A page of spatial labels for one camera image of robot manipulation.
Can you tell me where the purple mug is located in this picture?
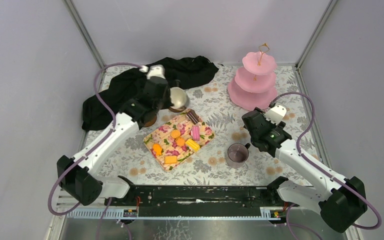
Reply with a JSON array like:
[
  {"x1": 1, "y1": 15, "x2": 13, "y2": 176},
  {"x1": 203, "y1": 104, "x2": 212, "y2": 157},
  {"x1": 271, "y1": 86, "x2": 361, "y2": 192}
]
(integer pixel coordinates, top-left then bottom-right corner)
[{"x1": 226, "y1": 143, "x2": 251, "y2": 169}]

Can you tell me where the orange fish-shaped cookie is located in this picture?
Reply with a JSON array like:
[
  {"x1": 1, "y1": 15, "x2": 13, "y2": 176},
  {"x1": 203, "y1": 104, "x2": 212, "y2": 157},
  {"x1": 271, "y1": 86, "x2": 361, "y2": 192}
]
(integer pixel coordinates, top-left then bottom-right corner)
[{"x1": 152, "y1": 143, "x2": 163, "y2": 156}]

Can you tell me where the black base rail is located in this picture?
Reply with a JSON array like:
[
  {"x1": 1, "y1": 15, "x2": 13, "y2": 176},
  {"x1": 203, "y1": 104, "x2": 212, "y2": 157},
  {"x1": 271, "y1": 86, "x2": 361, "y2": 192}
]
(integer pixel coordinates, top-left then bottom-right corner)
[{"x1": 105, "y1": 185, "x2": 285, "y2": 218}]

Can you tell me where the small orange cookie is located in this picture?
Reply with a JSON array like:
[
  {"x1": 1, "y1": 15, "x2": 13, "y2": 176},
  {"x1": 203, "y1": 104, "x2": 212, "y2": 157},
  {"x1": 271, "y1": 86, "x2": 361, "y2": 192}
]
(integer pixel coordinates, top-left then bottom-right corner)
[{"x1": 175, "y1": 137, "x2": 186, "y2": 147}]

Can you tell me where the brown round coaster left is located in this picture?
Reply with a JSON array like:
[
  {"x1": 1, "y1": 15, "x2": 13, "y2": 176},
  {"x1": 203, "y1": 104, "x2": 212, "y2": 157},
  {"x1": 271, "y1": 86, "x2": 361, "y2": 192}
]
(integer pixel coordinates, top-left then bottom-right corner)
[{"x1": 143, "y1": 113, "x2": 158, "y2": 128}]

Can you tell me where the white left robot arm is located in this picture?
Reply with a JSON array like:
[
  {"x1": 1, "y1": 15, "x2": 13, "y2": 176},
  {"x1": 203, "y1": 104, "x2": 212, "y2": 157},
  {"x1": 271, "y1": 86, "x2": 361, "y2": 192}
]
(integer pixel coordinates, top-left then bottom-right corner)
[{"x1": 57, "y1": 76, "x2": 170, "y2": 206}]

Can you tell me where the pink wafer biscuit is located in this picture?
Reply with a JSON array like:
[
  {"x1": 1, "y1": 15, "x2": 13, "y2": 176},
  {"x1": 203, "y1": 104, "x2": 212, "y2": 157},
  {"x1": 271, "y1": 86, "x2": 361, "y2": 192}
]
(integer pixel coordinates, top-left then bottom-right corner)
[{"x1": 191, "y1": 125, "x2": 201, "y2": 142}]

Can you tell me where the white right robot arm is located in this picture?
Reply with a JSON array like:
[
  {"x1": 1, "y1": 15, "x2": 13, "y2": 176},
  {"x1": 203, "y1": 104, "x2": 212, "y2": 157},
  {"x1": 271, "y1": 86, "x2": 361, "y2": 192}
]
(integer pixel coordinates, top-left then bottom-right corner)
[{"x1": 241, "y1": 108, "x2": 368, "y2": 233}]

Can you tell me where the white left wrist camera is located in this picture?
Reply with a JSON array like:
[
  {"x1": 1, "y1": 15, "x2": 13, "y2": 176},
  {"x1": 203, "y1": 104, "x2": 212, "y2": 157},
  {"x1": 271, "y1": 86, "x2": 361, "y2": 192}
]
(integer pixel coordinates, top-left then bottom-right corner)
[{"x1": 138, "y1": 65, "x2": 165, "y2": 80}]

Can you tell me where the orange square cracker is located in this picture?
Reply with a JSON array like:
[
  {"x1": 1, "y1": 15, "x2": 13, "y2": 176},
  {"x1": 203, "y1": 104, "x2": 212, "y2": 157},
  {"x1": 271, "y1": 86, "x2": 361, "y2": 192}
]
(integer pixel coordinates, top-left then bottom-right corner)
[{"x1": 164, "y1": 155, "x2": 178, "y2": 165}]

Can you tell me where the yellow wafer biscuit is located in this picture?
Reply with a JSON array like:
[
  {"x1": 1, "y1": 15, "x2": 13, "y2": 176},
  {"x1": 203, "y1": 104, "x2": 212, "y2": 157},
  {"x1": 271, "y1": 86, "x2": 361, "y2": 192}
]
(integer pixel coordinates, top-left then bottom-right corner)
[{"x1": 185, "y1": 138, "x2": 201, "y2": 152}]

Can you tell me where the round orange cookie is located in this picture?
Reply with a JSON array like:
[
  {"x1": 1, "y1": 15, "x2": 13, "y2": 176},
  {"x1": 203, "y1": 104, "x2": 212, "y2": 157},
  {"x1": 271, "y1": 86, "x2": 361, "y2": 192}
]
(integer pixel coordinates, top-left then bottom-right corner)
[{"x1": 170, "y1": 129, "x2": 182, "y2": 139}]

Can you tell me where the floral serving tray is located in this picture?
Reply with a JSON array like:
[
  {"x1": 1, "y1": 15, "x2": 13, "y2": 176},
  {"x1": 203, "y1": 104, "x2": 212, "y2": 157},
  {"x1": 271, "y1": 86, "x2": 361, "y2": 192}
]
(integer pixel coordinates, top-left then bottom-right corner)
[{"x1": 143, "y1": 108, "x2": 216, "y2": 172}]

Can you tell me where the chocolate wafer biscuit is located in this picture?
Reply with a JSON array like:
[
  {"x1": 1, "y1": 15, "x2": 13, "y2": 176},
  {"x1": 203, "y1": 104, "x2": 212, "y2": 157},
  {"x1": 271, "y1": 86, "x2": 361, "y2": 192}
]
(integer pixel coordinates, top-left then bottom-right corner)
[{"x1": 186, "y1": 109, "x2": 200, "y2": 125}]

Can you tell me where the brown round coaster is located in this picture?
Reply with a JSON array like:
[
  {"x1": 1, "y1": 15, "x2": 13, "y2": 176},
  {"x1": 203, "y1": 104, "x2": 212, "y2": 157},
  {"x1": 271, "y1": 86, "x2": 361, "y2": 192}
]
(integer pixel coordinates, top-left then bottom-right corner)
[
  {"x1": 168, "y1": 106, "x2": 186, "y2": 113},
  {"x1": 143, "y1": 113, "x2": 158, "y2": 128}
]

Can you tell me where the pink three-tier cake stand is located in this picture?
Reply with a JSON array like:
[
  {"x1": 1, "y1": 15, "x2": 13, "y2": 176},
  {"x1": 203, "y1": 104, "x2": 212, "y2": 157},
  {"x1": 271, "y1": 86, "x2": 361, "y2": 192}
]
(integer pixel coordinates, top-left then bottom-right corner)
[{"x1": 227, "y1": 43, "x2": 278, "y2": 111}]

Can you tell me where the white paper cup black base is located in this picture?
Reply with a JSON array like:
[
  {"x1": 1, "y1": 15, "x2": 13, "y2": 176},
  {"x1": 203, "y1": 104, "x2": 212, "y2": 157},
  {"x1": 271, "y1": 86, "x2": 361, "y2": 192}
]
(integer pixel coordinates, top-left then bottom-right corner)
[{"x1": 170, "y1": 87, "x2": 188, "y2": 109}]

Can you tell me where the black cloth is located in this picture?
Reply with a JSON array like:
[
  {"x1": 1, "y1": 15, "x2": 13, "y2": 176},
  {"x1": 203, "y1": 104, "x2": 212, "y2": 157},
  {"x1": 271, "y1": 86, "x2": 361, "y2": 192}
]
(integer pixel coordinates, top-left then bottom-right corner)
[{"x1": 81, "y1": 56, "x2": 219, "y2": 131}]

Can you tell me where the brown round coaster right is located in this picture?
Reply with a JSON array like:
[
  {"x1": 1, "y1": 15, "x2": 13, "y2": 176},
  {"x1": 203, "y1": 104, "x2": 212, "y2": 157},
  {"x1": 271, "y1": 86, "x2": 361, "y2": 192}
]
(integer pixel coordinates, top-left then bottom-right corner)
[{"x1": 168, "y1": 106, "x2": 186, "y2": 113}]

